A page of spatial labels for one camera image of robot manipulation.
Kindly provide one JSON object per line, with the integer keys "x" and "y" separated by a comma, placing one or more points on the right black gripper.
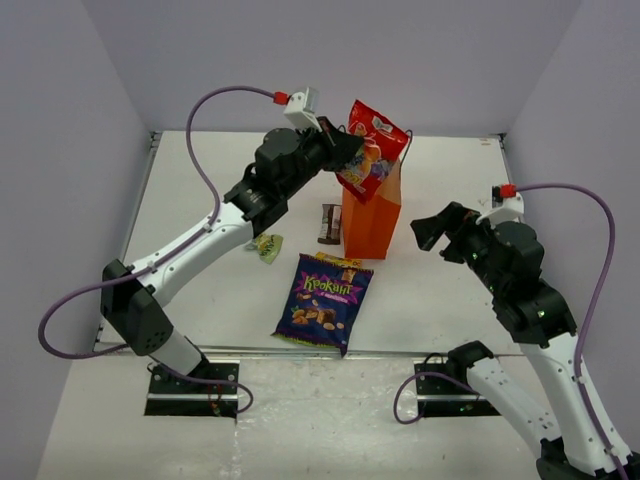
{"x": 457, "y": 221}

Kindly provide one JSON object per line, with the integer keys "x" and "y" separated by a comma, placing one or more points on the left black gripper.
{"x": 330, "y": 148}

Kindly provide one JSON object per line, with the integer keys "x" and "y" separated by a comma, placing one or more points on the red gummy candy bag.
{"x": 384, "y": 143}

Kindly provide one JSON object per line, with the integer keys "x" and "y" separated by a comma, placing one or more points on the brown chocolate bar wrapper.
{"x": 330, "y": 230}

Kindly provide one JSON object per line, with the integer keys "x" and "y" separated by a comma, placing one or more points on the orange paper bag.
{"x": 367, "y": 229}

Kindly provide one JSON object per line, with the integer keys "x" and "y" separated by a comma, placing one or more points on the yellow M&M's large pack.
{"x": 343, "y": 262}

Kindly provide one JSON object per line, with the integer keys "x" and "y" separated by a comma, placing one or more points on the green candy packet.
{"x": 266, "y": 246}

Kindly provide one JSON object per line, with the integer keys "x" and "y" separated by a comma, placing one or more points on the purple Krokant candy bag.
{"x": 323, "y": 303}

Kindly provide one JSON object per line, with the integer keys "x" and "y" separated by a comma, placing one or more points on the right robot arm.
{"x": 573, "y": 437}

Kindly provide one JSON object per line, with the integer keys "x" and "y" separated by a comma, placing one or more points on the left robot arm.
{"x": 134, "y": 296}

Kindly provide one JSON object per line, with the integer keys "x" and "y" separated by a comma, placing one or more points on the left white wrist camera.
{"x": 300, "y": 109}

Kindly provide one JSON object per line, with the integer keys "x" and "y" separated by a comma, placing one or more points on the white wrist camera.
{"x": 300, "y": 109}
{"x": 507, "y": 205}

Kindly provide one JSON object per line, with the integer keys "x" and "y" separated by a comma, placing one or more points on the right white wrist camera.
{"x": 507, "y": 205}

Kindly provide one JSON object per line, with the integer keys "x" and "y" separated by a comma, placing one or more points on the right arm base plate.
{"x": 439, "y": 398}

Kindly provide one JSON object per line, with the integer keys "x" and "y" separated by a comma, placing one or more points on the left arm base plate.
{"x": 168, "y": 396}

